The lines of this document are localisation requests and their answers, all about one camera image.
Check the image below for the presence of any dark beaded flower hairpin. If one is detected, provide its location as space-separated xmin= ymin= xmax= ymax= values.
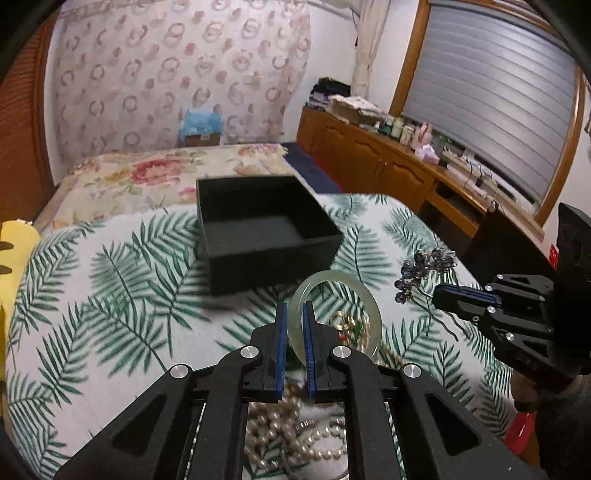
xmin=394 ymin=247 xmax=459 ymax=342

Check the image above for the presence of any white pearl necklace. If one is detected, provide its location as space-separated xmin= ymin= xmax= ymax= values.
xmin=243 ymin=382 xmax=349 ymax=467

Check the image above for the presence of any pale green jade bangle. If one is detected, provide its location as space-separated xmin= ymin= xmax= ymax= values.
xmin=287 ymin=270 xmax=382 ymax=365

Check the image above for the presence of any gold green charm jewelry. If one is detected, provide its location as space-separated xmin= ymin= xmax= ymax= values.
xmin=331 ymin=311 xmax=370 ymax=352

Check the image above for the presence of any black jewelry box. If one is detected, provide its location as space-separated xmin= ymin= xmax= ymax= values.
xmin=197 ymin=176 xmax=344 ymax=296

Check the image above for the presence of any red basket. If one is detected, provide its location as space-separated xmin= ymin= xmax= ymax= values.
xmin=504 ymin=412 xmax=537 ymax=456

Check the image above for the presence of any palm leaf tablecloth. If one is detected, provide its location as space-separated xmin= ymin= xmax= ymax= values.
xmin=7 ymin=194 xmax=515 ymax=479

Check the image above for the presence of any pink rabbit figure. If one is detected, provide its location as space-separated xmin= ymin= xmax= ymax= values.
xmin=412 ymin=123 xmax=440 ymax=165

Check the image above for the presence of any wooden sideboard cabinet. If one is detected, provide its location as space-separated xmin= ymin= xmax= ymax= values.
xmin=297 ymin=107 xmax=544 ymax=253

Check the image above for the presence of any grey window blind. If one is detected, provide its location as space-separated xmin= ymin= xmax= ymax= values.
xmin=403 ymin=1 xmax=576 ymax=203

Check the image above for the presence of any yellow plush toy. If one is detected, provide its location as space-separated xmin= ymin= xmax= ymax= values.
xmin=0 ymin=219 xmax=40 ymax=345

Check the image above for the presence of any stack of folded clothes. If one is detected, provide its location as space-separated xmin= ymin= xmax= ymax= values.
xmin=305 ymin=77 xmax=351 ymax=112

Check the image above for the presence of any floral bed quilt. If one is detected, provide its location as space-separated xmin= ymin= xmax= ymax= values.
xmin=33 ymin=144 xmax=300 ymax=233

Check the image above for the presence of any wooden louvered wardrobe door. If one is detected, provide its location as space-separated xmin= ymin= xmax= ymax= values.
xmin=0 ymin=14 xmax=57 ymax=221

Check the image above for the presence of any cream side curtain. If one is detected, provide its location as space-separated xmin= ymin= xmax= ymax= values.
xmin=352 ymin=0 xmax=391 ymax=99

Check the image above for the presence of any blue plush toy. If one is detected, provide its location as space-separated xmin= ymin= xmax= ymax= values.
xmin=178 ymin=110 xmax=223 ymax=141

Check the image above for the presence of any patterned sheer curtain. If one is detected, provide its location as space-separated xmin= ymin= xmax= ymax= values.
xmin=53 ymin=1 xmax=311 ymax=166

